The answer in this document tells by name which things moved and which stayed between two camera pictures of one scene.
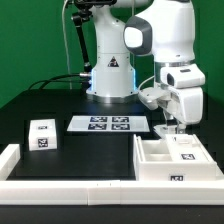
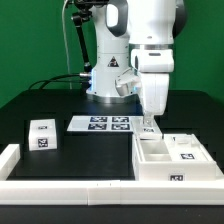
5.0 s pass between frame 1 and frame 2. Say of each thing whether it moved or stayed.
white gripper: moved
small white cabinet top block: stayed
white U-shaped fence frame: stayed
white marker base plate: stayed
